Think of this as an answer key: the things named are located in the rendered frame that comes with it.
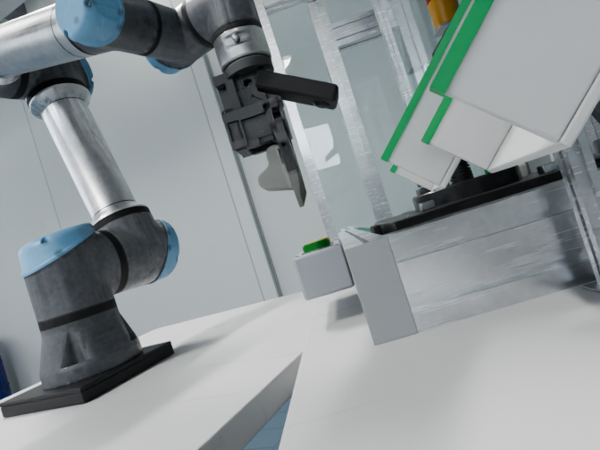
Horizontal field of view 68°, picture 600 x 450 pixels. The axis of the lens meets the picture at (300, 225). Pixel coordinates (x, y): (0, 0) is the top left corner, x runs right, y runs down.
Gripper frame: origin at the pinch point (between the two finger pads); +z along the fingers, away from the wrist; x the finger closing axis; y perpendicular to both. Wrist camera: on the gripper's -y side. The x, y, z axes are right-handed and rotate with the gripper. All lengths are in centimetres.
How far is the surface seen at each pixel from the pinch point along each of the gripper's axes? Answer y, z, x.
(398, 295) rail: -6.8, 13.7, 18.3
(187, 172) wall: 120, -88, -367
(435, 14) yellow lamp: -30.7, -24.5, -16.4
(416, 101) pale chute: -10.2, -0.7, 34.4
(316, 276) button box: 1.5, 11.0, 3.3
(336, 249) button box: -2.1, 8.3, 3.4
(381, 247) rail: -6.6, 8.7, 18.3
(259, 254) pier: 71, 10, -340
